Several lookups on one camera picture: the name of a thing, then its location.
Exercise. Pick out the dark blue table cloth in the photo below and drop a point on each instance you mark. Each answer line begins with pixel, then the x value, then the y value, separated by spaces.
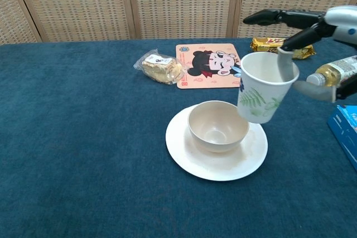
pixel 83 137

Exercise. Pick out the pink cartoon mouse pad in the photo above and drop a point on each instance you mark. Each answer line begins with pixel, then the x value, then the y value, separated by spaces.
pixel 195 82

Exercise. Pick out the blue cookie box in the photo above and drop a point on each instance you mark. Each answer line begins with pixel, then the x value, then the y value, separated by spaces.
pixel 346 132

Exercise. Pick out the off-white bowl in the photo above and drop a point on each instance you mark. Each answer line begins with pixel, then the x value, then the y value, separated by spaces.
pixel 217 133

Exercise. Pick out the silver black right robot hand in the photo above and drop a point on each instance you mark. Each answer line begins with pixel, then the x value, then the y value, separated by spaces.
pixel 341 23

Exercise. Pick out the white round plate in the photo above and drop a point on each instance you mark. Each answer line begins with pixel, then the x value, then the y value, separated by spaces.
pixel 217 167

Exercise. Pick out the clear bag of pastries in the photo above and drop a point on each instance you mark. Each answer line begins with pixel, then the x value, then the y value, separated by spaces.
pixel 160 68

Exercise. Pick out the white leaf-print paper cup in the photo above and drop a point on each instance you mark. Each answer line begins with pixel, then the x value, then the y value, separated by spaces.
pixel 259 96

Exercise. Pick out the yellow snack packet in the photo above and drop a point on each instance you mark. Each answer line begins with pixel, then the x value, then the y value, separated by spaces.
pixel 262 44

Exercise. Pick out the clear plastic drink bottle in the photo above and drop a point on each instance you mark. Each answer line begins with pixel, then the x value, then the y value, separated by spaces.
pixel 334 72

